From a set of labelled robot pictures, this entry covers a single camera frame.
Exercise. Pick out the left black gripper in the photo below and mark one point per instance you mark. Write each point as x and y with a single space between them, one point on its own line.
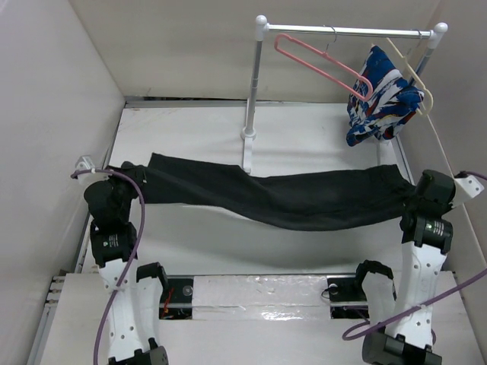
134 193

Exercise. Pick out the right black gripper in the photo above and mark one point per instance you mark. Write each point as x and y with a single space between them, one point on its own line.
448 201

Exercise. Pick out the black trousers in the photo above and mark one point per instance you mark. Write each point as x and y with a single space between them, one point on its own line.
324 201

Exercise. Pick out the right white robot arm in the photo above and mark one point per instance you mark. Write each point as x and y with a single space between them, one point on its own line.
399 316

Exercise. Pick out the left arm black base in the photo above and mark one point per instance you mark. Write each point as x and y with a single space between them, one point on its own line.
177 295

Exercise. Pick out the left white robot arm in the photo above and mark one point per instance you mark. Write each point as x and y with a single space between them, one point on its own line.
130 319

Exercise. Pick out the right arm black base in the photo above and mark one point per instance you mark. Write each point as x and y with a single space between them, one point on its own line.
344 292

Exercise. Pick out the cream plastic hanger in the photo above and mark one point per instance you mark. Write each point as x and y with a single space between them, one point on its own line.
428 102

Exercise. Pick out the blue white patterned garment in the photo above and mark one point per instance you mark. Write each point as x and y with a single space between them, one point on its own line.
394 101

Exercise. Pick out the white metal clothes rack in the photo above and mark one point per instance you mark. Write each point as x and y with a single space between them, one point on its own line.
248 134

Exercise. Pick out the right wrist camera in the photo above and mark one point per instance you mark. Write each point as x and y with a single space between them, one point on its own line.
467 187

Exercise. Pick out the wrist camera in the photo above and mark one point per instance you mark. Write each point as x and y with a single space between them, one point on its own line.
85 162
467 187

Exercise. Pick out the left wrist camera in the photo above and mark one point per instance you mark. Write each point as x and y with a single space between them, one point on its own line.
85 162

